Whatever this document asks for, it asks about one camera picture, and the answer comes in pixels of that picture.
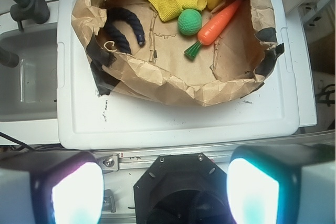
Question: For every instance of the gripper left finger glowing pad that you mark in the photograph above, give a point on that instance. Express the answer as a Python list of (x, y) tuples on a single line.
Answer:
[(51, 187)]

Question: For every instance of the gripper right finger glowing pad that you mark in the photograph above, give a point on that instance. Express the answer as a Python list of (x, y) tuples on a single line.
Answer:
[(291, 183)]

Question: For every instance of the white plastic bin lid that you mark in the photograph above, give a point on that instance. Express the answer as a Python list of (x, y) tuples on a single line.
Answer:
[(87, 120)]

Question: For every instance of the brown paper bag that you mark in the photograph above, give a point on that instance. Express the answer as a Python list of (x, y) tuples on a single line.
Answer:
[(131, 51)]

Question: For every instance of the orange plastic carrot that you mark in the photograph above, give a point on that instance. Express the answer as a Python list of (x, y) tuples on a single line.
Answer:
[(212, 29)]

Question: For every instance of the grey faucet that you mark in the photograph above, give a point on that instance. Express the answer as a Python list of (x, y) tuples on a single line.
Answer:
[(35, 10)]

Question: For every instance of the green dimpled ball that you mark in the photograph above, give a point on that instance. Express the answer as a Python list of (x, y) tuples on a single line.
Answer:
[(189, 22)]

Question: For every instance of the aluminium rail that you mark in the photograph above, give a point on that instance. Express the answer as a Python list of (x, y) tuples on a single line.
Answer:
[(112, 160)]

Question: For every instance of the black octagonal mount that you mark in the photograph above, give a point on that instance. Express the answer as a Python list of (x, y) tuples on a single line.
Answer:
[(188, 188)]

